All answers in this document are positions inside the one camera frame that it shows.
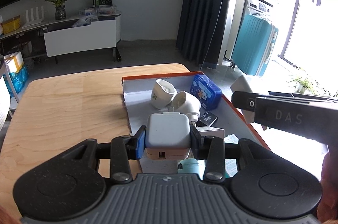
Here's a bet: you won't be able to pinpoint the white adapter with green leaf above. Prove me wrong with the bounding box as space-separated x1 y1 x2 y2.
150 79 178 109

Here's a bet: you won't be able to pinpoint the small black packet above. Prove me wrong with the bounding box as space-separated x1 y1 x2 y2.
198 111 219 127

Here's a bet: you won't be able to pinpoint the clear storage boxes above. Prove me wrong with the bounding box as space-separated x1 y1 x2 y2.
79 5 118 15

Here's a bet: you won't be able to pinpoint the white flat cardboard box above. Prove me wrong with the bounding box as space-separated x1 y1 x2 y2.
139 127 225 174

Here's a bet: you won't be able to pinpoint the white round socket adapter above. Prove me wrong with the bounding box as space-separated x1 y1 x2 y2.
170 91 202 124

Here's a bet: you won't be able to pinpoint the white ribbed round counter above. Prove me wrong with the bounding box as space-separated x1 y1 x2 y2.
0 53 12 132

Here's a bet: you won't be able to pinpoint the white washing machine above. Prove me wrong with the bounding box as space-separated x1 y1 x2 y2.
224 0 274 66

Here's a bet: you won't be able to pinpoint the white charger with prongs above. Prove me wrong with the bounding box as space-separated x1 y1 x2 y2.
145 106 191 161

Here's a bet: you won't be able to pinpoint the white tray with orange rim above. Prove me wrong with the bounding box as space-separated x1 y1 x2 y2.
121 71 272 179

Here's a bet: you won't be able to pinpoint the dark blue curtain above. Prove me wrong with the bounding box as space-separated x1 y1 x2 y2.
176 0 237 67

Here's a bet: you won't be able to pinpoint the white and yellow carton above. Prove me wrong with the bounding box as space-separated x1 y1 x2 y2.
3 52 24 74

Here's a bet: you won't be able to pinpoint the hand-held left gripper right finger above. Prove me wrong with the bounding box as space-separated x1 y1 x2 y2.
190 126 270 183

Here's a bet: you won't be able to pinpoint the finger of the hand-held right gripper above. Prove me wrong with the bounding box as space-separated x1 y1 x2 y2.
268 91 338 102
232 91 258 111

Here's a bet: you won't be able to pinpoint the teal toothpick jar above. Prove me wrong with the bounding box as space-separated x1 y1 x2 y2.
177 161 207 180

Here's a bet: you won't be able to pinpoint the yellow box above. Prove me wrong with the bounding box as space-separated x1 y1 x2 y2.
1 16 21 33

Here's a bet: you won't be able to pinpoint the person's right hand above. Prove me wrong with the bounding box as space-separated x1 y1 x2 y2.
318 151 338 224

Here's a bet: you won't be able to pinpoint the blue plastic bag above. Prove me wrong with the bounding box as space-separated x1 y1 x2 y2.
5 65 29 98

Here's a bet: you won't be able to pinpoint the white router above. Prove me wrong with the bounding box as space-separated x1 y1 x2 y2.
22 8 49 29

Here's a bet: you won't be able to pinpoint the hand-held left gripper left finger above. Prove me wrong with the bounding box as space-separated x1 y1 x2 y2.
69 125 147 183

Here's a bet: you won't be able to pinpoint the clear plastic bag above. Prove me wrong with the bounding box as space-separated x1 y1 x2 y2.
72 15 99 27

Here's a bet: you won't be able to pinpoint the small spider plant pot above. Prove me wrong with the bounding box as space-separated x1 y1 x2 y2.
288 69 321 95

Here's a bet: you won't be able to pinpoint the teal suitcase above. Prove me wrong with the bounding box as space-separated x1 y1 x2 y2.
231 12 279 76

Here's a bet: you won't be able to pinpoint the white television cabinet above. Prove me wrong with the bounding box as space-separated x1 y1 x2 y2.
0 10 123 64

